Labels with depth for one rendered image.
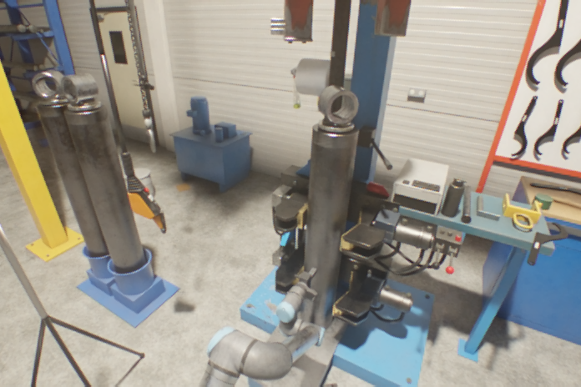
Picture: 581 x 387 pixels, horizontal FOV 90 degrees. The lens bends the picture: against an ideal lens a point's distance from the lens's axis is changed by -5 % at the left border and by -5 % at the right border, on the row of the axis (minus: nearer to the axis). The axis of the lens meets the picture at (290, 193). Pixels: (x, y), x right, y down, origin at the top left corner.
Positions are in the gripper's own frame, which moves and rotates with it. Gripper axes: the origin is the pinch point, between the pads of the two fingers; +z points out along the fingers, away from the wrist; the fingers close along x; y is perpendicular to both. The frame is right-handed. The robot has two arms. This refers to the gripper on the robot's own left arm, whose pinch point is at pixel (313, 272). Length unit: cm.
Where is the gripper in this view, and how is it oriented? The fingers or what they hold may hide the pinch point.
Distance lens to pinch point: 177.1
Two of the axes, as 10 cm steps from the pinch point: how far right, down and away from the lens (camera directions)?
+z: 4.8, -4.2, 7.7
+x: -0.3, 8.7, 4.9
